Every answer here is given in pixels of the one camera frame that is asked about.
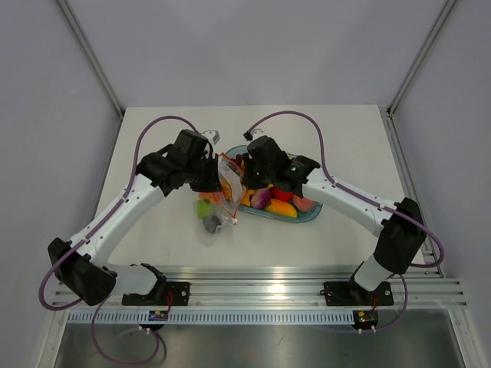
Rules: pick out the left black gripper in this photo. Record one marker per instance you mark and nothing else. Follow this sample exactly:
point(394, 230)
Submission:
point(213, 183)

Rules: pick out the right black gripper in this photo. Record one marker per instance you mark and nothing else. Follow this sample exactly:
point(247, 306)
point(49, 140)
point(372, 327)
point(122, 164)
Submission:
point(250, 182)

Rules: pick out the orange red tomato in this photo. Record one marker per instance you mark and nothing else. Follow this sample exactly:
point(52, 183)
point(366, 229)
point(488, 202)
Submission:
point(213, 197)

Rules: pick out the yellow ginger root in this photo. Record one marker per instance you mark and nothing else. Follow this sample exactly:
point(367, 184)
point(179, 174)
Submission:
point(245, 197)

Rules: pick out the green round vegetable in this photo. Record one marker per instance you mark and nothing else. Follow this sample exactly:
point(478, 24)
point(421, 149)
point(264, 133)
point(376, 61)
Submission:
point(203, 208)

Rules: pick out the clear orange zip top bag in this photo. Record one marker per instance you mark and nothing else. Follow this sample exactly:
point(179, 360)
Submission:
point(216, 212)

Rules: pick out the dark purple plum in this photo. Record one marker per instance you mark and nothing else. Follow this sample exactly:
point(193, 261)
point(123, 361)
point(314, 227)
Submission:
point(212, 224)

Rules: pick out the pink peach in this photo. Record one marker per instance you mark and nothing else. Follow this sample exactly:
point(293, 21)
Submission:
point(303, 204)

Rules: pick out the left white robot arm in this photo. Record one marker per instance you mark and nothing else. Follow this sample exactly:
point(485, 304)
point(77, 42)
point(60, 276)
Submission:
point(81, 263)

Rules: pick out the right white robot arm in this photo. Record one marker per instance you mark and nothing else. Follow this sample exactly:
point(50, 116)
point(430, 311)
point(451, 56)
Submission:
point(396, 225)

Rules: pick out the teal plastic food tray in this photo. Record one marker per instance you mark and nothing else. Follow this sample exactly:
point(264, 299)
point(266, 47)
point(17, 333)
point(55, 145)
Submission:
point(301, 216)

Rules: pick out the purple grape bunch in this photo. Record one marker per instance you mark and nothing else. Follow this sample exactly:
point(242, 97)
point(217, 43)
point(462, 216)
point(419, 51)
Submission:
point(241, 160)

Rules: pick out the red apple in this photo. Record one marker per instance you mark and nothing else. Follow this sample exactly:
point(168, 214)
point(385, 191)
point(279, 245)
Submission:
point(280, 195)

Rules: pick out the purple onion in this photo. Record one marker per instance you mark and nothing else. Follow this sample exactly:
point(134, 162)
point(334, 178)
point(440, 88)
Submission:
point(261, 198)

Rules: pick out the left small circuit board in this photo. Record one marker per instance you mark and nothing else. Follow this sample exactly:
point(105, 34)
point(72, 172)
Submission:
point(158, 315)

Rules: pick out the small circuit board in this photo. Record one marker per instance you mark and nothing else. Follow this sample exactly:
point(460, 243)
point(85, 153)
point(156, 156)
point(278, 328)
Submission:
point(158, 315)
point(365, 319)

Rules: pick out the right small circuit board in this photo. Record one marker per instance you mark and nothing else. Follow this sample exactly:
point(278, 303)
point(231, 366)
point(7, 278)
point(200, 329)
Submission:
point(365, 319)

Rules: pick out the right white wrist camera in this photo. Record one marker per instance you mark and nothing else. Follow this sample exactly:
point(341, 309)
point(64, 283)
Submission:
point(256, 133)

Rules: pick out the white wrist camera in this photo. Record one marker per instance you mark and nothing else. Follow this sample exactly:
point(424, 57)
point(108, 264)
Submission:
point(256, 133)
point(212, 136)

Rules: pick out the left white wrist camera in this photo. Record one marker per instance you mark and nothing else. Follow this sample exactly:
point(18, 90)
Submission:
point(212, 136)

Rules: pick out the aluminium mounting rail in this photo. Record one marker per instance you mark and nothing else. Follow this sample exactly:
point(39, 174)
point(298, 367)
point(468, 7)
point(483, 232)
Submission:
point(295, 288)

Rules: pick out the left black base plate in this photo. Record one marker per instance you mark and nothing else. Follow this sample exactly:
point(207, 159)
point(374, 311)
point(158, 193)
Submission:
point(173, 293)

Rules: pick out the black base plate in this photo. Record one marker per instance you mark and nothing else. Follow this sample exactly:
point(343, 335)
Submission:
point(349, 294)
point(173, 293)

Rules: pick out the left aluminium frame post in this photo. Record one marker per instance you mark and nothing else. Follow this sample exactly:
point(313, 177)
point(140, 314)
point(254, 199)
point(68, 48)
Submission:
point(82, 41)

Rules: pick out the aluminium frame post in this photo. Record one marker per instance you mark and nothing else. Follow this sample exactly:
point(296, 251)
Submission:
point(82, 41)
point(423, 52)

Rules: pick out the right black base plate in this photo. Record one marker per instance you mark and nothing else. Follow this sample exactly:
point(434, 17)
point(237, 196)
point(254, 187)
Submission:
point(349, 294)

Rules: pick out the white slotted cable duct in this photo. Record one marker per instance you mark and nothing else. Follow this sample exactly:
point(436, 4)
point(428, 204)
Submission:
point(214, 317)

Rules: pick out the right aluminium frame post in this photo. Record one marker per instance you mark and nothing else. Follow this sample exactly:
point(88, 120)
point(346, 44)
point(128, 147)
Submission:
point(423, 52)

